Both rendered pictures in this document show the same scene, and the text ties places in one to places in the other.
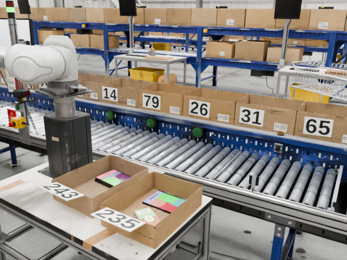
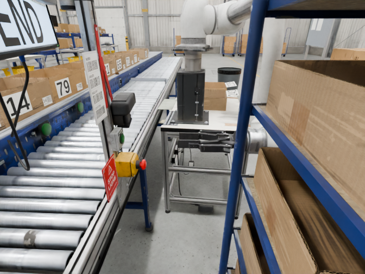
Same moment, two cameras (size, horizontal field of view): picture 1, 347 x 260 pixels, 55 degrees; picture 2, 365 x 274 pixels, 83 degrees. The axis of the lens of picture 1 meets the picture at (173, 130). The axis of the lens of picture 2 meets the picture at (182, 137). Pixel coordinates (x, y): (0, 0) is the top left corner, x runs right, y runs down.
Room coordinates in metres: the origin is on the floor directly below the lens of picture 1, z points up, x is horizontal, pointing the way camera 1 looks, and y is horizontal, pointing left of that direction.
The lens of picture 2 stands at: (2.41, 1.80, 1.28)
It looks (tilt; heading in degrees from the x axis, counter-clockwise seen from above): 26 degrees down; 243
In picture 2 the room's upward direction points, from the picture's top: straight up
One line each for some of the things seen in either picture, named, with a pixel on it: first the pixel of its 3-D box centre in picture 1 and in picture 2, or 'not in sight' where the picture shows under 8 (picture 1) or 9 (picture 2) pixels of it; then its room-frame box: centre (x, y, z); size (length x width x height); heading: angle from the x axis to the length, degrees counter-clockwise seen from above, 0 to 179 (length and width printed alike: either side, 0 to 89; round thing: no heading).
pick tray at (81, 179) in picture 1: (102, 182); (202, 98); (1.49, 0.35, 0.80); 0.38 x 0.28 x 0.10; 145
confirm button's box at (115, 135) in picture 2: (18, 107); (118, 138); (2.32, 1.10, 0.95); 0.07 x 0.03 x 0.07; 61
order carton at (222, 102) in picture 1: (215, 105); (76, 75); (2.40, -0.31, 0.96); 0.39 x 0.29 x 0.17; 61
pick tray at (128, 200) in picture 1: (154, 204); (205, 89); (1.29, 0.08, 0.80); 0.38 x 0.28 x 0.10; 148
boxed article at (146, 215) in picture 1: (148, 220); not in sight; (1.23, 0.10, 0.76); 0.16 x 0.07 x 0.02; 27
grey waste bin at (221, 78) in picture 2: not in sight; (227, 83); (-0.54, -1.86, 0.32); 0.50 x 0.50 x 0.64
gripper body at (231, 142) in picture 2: not in sight; (232, 141); (1.96, 1.30, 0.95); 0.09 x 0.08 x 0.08; 151
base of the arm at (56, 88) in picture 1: (64, 85); (194, 43); (1.71, 0.56, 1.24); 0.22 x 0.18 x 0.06; 46
